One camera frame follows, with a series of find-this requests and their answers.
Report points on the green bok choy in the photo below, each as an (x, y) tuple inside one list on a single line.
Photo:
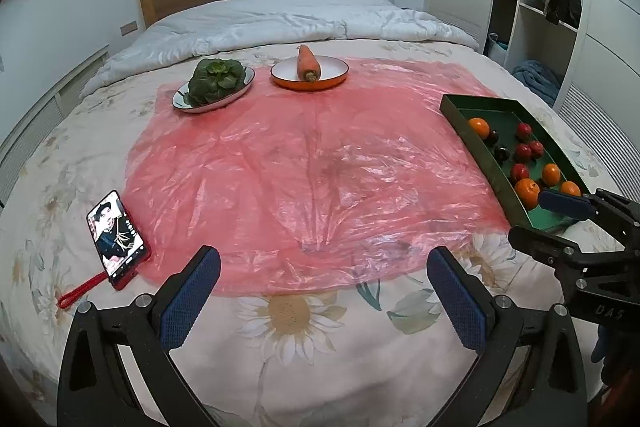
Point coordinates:
[(215, 79)]

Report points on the large orange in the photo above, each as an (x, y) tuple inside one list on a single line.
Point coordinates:
[(527, 192)]

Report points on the smartphone in red case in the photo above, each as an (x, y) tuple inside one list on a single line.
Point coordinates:
[(115, 232)]

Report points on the person's right hand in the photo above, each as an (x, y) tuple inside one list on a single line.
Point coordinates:
[(607, 347)]

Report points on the white plate with dark rim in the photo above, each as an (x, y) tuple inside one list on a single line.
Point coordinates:
[(246, 79)]

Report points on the dark plum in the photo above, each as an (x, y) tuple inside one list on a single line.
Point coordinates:
[(501, 153), (492, 138)]

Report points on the green cardboard box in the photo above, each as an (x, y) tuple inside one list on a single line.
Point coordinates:
[(500, 114)]

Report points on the white duvet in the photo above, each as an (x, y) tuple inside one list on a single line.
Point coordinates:
[(280, 17)]

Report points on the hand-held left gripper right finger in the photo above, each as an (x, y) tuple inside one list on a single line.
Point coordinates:
[(457, 297)]

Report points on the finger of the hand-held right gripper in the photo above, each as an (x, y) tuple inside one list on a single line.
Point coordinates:
[(562, 202), (545, 247)]

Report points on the red apple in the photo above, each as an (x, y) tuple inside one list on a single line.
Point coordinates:
[(522, 152), (519, 170), (523, 130), (537, 149)]

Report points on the white slatted grille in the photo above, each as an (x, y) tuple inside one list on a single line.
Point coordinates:
[(610, 137)]

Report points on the carrot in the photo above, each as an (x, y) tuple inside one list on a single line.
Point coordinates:
[(306, 62)]

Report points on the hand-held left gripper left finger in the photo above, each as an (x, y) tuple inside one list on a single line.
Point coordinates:
[(192, 297)]

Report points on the pink plastic sheet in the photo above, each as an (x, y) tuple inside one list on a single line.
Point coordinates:
[(300, 167)]

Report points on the orange plate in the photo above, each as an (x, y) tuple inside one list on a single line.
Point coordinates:
[(332, 69)]

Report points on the blue towel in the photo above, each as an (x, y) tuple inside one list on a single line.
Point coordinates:
[(535, 79)]

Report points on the white bag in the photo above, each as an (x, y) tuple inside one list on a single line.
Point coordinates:
[(497, 52)]

